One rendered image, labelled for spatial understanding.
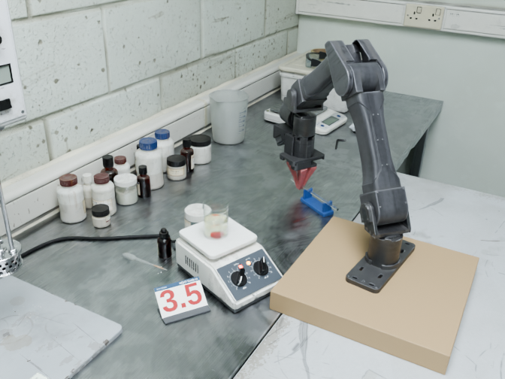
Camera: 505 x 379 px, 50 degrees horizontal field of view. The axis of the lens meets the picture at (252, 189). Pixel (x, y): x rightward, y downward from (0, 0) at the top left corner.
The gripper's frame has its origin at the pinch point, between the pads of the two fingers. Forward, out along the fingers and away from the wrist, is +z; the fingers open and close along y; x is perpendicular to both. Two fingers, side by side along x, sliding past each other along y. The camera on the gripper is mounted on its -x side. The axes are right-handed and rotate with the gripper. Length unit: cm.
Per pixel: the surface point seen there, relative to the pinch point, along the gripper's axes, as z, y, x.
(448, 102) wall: 2, -104, -38
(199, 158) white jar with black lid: 0.3, 14.7, -29.7
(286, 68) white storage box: -13, -41, -65
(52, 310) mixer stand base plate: 3, 68, 16
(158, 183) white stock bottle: 1.0, 31.4, -21.2
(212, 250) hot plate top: -5.3, 38.9, 23.6
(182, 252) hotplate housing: -1.8, 41.9, 16.5
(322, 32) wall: -20, -76, -88
